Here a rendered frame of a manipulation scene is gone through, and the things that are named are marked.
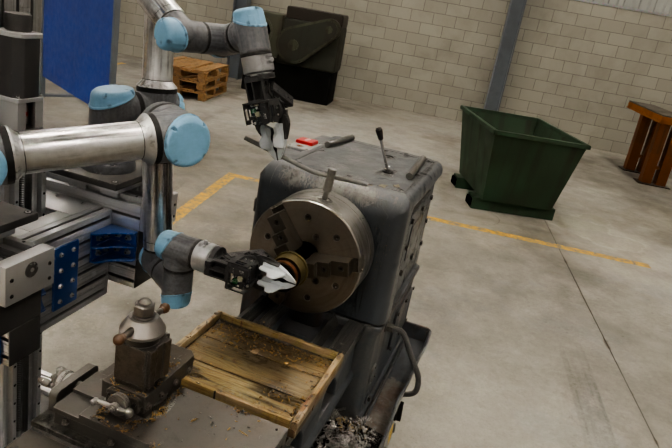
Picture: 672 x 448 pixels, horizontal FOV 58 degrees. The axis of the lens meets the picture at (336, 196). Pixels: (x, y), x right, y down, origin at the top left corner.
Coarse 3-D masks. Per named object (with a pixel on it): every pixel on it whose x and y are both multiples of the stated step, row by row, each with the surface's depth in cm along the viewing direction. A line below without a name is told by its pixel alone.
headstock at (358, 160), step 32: (320, 160) 186; (352, 160) 193; (416, 160) 208; (288, 192) 173; (352, 192) 168; (384, 192) 167; (416, 192) 174; (384, 224) 165; (416, 224) 190; (384, 256) 168; (416, 256) 219; (384, 288) 170; (384, 320) 175
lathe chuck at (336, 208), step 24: (312, 192) 162; (264, 216) 159; (312, 216) 155; (336, 216) 152; (264, 240) 161; (312, 240) 156; (336, 240) 154; (360, 240) 155; (312, 288) 160; (336, 288) 157; (312, 312) 161
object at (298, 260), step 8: (280, 256) 148; (288, 256) 147; (296, 256) 149; (288, 264) 145; (296, 264) 146; (304, 264) 149; (296, 272) 145; (304, 272) 148; (296, 280) 145; (304, 280) 150
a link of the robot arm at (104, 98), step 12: (96, 96) 164; (108, 96) 163; (120, 96) 165; (132, 96) 168; (96, 108) 164; (108, 108) 164; (120, 108) 166; (132, 108) 169; (144, 108) 171; (96, 120) 165; (108, 120) 165; (120, 120) 167; (132, 120) 169
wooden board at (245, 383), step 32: (224, 320) 159; (224, 352) 146; (256, 352) 148; (288, 352) 151; (320, 352) 151; (192, 384) 130; (224, 384) 134; (256, 384) 136; (288, 384) 138; (320, 384) 137; (288, 416) 125
